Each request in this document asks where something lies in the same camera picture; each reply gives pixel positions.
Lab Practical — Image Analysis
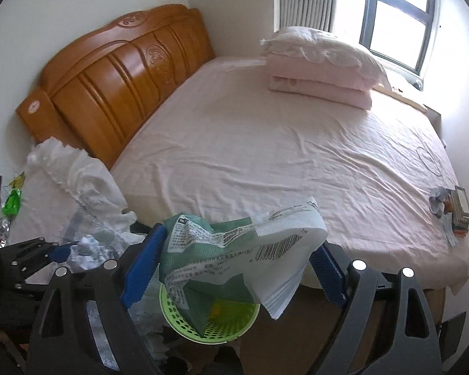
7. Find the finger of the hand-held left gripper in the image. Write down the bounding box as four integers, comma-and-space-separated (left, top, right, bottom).
0, 237, 76, 263
2, 262, 61, 293

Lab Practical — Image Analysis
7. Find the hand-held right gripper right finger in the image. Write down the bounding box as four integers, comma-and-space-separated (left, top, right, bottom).
309, 242, 442, 375

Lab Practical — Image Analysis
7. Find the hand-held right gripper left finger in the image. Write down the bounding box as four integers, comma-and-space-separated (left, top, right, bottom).
25, 222, 169, 375

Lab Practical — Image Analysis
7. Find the clear plastic wrapper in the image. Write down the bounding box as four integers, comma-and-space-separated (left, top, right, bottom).
68, 233, 141, 273

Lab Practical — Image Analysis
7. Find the green white snack packet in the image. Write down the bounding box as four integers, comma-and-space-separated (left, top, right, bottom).
158, 197, 329, 334

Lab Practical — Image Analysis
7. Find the green plastic mesh basket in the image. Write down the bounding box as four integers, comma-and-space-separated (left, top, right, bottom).
159, 281, 260, 340

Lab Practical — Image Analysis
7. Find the silver foil wrapper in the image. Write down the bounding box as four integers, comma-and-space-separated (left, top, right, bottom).
0, 219, 13, 249

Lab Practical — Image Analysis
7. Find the bright green wrapper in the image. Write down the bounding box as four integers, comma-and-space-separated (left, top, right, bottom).
2, 187, 23, 218

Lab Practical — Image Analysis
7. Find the white lace cloth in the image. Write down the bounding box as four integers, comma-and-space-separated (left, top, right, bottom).
8, 137, 149, 251

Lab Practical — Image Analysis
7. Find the white paper scrap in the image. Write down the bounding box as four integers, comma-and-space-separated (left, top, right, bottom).
442, 219, 461, 248

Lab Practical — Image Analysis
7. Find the crumpled blue white wrapper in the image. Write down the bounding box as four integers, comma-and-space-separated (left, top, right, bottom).
429, 187, 451, 216

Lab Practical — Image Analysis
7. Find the dark flat object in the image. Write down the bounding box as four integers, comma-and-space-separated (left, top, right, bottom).
439, 312, 468, 357

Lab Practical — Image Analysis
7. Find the bed with pink sheet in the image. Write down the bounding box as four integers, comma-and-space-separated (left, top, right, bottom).
109, 55, 469, 375

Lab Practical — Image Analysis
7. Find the carved wooden headboard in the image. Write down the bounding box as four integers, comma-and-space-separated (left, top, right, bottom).
16, 4, 215, 170

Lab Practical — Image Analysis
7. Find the folded pink quilt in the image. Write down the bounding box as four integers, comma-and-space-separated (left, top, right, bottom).
266, 55, 374, 111

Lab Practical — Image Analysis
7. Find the light wooden plank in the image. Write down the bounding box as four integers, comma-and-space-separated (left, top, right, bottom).
375, 85, 429, 115

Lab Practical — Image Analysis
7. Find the dark framed window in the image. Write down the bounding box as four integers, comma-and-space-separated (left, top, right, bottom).
359, 0, 443, 91

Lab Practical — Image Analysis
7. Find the thin wire loop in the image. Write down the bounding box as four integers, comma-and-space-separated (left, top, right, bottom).
416, 146, 443, 177

